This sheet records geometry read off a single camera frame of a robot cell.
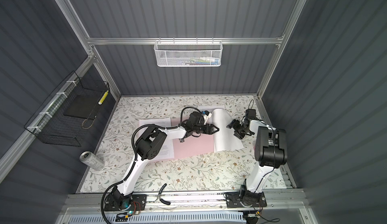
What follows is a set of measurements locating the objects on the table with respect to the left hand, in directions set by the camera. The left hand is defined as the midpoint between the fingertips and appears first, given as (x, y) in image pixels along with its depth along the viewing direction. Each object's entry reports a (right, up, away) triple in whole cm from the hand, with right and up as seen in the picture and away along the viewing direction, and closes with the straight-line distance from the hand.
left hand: (217, 129), depth 97 cm
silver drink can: (-67, -13, -22) cm, 71 cm away
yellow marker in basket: (-65, +20, -16) cm, 70 cm away
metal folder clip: (-23, -6, -2) cm, 24 cm away
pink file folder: (-16, -9, -5) cm, 19 cm away
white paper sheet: (-4, +14, +15) cm, 21 cm away
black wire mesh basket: (-78, +9, -26) cm, 82 cm away
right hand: (+10, 0, +1) cm, 10 cm away
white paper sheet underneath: (+4, -6, -3) cm, 8 cm away
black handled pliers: (-32, -28, -20) cm, 47 cm away
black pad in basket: (-72, +15, -20) cm, 76 cm away
